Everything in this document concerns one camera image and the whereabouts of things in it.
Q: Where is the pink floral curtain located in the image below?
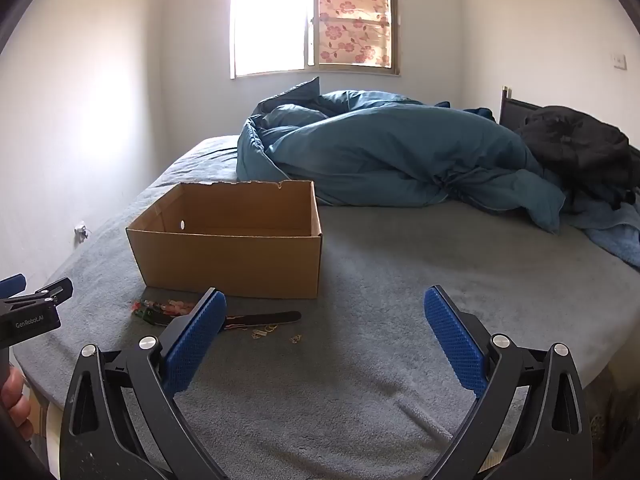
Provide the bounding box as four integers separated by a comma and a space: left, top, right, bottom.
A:
313, 0, 392, 66

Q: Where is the teal duvet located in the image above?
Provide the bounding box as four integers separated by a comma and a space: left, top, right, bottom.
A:
236, 77, 569, 234

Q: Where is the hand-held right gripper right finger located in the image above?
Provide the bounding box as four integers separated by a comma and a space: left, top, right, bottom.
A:
424, 285, 594, 480

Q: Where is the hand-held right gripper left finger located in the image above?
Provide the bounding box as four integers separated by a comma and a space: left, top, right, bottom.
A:
60, 287, 228, 480

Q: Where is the blue towel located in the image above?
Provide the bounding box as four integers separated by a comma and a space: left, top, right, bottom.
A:
564, 199, 640, 274

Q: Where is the dark headboard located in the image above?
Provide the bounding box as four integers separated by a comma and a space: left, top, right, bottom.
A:
499, 85, 547, 132

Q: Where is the person's left hand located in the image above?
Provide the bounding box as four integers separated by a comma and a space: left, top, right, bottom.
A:
0, 367, 36, 442

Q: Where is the black wrist watch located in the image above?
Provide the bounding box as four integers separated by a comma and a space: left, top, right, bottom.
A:
220, 310, 303, 334

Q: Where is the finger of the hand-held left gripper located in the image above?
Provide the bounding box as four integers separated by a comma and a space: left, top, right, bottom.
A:
0, 273, 27, 298
0, 278, 74, 312

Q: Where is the brown cardboard box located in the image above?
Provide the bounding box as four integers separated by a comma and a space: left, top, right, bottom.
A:
125, 180, 323, 300

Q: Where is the window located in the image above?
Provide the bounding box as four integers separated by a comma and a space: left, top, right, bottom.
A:
229, 0, 402, 80

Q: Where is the black bag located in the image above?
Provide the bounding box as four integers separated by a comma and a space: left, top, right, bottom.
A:
515, 105, 639, 209

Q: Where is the colourful bead bracelet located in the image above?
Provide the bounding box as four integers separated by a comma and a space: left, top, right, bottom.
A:
131, 298, 199, 324

